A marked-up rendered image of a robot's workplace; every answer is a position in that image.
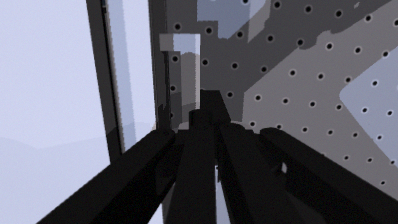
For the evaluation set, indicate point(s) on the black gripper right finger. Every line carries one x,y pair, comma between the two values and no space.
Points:
321,190

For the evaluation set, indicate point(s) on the grey flat base plate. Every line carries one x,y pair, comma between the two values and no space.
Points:
324,71

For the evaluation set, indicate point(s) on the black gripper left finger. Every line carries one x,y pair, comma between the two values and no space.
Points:
132,187

